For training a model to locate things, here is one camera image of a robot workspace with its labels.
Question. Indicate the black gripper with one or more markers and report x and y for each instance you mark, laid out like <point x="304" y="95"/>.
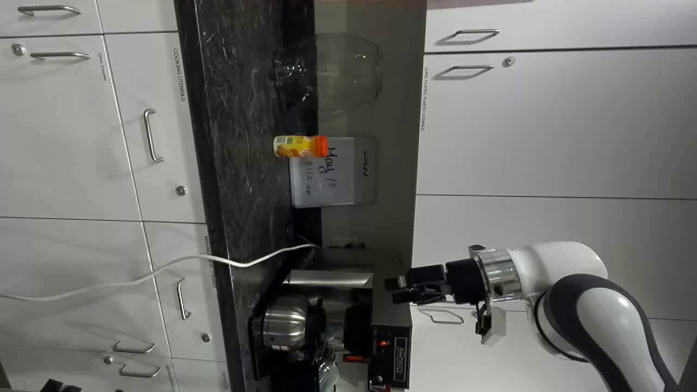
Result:
<point x="434" y="284"/>

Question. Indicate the white cabinet door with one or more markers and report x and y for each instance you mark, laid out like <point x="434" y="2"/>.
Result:
<point x="448" y="356"/>
<point x="603" y="124"/>
<point x="646" y="245"/>
<point x="97" y="127"/>

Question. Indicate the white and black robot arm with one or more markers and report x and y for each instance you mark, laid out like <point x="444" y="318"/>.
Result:
<point x="579" y="312"/>

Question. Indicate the black coffeemaker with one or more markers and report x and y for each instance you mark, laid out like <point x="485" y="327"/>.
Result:
<point x="362" y="327"/>

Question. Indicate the steel coffee carafe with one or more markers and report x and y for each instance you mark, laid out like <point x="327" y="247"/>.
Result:
<point x="295" y="325"/>

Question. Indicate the white square canister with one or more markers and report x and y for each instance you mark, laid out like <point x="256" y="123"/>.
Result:
<point x="340" y="180"/>

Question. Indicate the orange juice bottle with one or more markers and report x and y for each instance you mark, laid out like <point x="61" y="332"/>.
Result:
<point x="311" y="147"/>

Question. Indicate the clear glass jar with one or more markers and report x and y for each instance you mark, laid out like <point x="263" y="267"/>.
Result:
<point x="330" y="72"/>

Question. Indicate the white lower drawer front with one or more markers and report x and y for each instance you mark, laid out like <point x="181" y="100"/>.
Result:
<point x="85" y="15"/>

